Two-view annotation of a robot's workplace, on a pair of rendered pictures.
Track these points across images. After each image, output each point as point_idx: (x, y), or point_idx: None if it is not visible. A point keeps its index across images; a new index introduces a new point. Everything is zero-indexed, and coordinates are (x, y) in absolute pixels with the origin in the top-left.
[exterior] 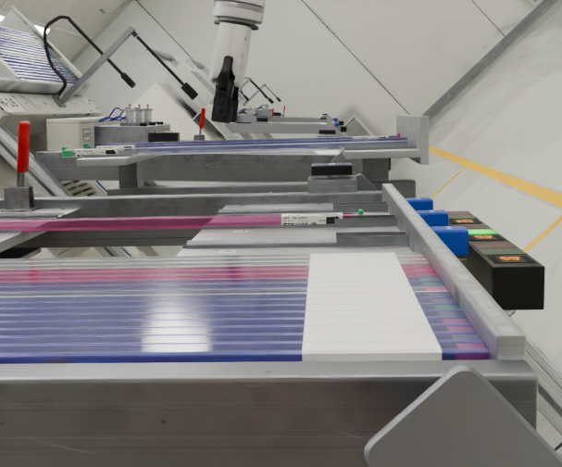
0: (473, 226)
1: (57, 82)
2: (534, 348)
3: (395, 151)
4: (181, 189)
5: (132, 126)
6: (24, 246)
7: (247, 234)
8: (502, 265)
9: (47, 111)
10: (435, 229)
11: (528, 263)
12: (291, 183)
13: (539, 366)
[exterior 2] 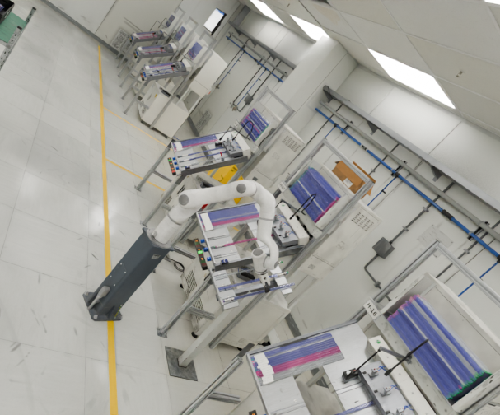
0: (200, 254)
1: (418, 360)
2: (189, 403)
3: (216, 272)
4: None
5: (365, 367)
6: None
7: (226, 240)
8: (197, 238)
9: (387, 339)
10: (203, 239)
11: (194, 239)
12: (242, 287)
13: (192, 294)
